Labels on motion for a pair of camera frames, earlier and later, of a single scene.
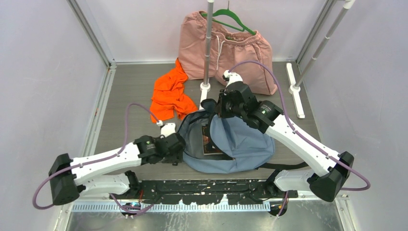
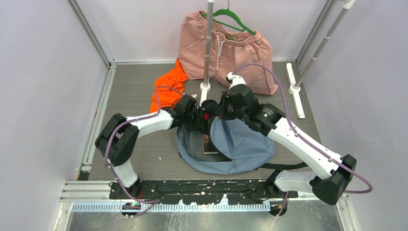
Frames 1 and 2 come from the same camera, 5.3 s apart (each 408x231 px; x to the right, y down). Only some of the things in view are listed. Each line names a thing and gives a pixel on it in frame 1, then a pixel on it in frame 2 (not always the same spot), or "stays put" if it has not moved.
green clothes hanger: [229, 11] stays put
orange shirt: [170, 95] stays put
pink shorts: [247, 53] stays put
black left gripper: [176, 157] -> [199, 120]
